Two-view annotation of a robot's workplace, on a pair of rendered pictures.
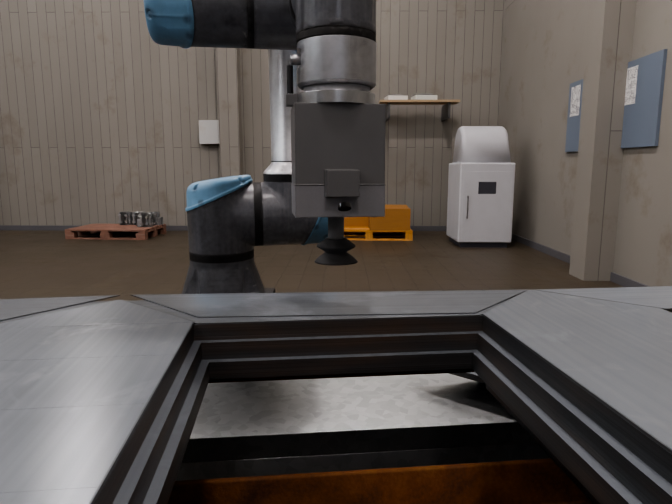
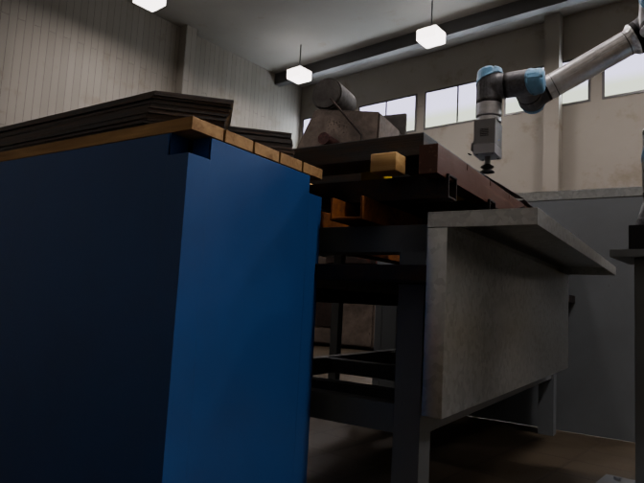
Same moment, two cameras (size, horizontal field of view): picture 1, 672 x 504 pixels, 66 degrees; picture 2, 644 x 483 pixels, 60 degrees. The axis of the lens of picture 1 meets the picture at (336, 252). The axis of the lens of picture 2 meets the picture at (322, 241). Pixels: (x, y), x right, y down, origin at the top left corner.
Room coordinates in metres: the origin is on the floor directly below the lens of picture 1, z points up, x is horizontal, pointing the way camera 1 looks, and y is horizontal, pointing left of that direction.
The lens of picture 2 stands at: (1.17, -1.56, 0.50)
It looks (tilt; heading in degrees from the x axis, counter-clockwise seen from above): 6 degrees up; 129
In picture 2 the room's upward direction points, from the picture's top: 3 degrees clockwise
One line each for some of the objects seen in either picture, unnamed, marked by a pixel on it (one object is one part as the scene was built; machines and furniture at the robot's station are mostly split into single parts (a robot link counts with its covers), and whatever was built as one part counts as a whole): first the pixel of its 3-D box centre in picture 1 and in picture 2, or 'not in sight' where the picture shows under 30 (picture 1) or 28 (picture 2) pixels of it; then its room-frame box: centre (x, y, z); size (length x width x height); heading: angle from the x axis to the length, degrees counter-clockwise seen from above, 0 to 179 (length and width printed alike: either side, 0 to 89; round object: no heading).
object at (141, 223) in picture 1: (117, 224); not in sight; (7.59, 3.21, 0.17); 1.19 x 0.83 x 0.34; 89
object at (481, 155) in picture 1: (479, 186); not in sight; (6.80, -1.87, 0.76); 0.77 x 0.68 x 1.52; 179
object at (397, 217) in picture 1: (368, 221); not in sight; (7.53, -0.48, 0.22); 1.22 x 0.87 x 0.44; 89
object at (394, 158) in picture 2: not in sight; (387, 164); (0.54, -0.58, 0.79); 0.06 x 0.05 x 0.04; 6
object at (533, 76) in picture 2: (304, 14); (525, 84); (0.61, 0.04, 1.17); 0.11 x 0.11 x 0.08; 10
